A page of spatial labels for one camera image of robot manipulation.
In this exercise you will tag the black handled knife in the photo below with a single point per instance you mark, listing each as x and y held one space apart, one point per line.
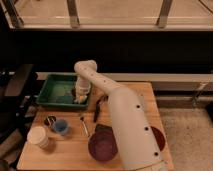
102 99

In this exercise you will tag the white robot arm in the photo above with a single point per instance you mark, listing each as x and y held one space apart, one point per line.
137 145

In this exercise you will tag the black sponge block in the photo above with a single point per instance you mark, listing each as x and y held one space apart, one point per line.
101 127

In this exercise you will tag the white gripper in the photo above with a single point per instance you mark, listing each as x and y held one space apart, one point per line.
82 86

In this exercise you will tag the orange red bowl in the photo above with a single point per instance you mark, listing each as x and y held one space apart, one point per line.
159 138

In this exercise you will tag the purple bowl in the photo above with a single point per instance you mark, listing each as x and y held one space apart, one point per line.
102 146

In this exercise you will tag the green plastic tray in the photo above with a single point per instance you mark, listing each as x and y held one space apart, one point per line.
57 92

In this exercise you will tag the blue cup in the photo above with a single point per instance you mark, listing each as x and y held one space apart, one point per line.
61 127

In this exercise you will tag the black chair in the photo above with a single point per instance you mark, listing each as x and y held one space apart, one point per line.
16 95

